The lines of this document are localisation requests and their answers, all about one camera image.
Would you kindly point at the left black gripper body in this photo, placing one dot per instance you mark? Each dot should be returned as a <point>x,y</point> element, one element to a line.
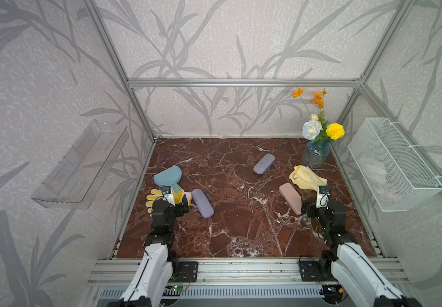
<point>182,205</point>

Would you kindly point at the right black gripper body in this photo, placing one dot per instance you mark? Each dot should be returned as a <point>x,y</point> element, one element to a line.
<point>309,208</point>

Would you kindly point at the blue-grey fabric eyeglass case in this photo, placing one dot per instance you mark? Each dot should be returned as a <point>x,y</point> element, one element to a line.
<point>201,201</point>

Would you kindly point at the yellow microfiber cloth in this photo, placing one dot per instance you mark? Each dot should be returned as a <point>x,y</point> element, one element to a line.
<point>305,178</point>

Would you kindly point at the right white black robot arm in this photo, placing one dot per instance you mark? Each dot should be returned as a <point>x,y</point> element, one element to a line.
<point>345,262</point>

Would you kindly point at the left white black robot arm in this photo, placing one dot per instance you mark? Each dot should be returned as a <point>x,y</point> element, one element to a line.
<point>159,262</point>

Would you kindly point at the pink eyeglass case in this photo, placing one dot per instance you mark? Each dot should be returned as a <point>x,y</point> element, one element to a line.
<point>292,197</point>

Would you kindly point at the yellow white work glove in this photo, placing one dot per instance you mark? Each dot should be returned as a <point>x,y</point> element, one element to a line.
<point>157,194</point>

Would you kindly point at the glass flower vase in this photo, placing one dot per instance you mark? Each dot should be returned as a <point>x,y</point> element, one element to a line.
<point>316,153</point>

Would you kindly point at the white items in basket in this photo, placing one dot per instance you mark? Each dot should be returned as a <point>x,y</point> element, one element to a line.
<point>373,169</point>

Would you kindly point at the artificial flower bouquet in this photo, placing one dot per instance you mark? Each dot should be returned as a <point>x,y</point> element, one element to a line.
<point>318,128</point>

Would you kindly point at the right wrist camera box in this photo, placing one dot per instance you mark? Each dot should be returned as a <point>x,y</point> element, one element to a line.
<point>323,195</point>

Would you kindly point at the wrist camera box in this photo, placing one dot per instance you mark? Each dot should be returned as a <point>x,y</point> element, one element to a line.
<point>323,195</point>
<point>168,194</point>

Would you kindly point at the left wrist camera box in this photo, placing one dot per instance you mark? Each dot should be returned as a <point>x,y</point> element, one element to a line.
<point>168,194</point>

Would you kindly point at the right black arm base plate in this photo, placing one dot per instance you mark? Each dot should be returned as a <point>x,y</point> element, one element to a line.
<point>310,270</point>

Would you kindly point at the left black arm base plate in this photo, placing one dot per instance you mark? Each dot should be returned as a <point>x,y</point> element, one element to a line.
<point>185,272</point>

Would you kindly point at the white wire mesh basket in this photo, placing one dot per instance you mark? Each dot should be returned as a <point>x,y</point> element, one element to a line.
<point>410,181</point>

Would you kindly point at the aluminium front rail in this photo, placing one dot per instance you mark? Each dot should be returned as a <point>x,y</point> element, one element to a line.
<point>211,271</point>

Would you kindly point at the clear acrylic wall shelf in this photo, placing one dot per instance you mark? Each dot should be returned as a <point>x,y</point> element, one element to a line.
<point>76,180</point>

